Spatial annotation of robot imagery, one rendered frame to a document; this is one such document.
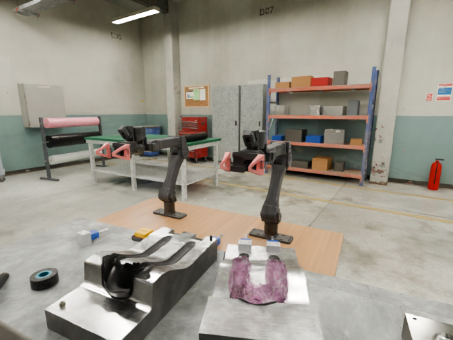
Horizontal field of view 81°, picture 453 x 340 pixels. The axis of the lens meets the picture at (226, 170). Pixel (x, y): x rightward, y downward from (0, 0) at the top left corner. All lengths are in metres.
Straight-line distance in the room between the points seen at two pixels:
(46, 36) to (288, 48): 5.55
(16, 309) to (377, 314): 1.05
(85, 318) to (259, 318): 0.44
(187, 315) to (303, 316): 0.34
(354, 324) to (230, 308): 0.37
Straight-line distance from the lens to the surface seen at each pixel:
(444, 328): 0.90
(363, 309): 0.97
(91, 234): 1.35
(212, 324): 0.68
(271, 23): 6.95
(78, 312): 0.87
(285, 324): 0.69
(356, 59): 6.23
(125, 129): 1.26
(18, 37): 7.79
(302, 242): 1.29
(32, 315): 1.03
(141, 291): 0.82
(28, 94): 7.30
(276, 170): 1.26
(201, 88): 7.75
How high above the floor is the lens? 1.37
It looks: 12 degrees down
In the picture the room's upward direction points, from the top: straight up
